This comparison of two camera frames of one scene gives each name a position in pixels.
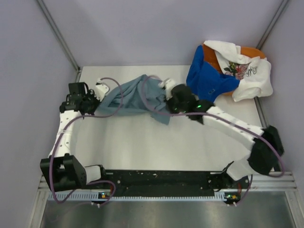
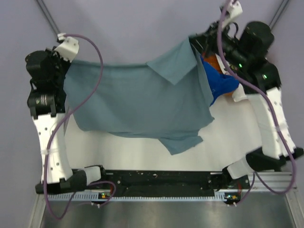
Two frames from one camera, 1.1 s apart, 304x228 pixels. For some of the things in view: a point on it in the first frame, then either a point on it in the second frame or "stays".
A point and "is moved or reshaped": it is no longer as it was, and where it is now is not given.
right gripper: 168,103 to 204,42
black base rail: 117,182 stays
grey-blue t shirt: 141,95 is moved or reshaped
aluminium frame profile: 282,181 stays
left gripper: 91,94 to 55,56
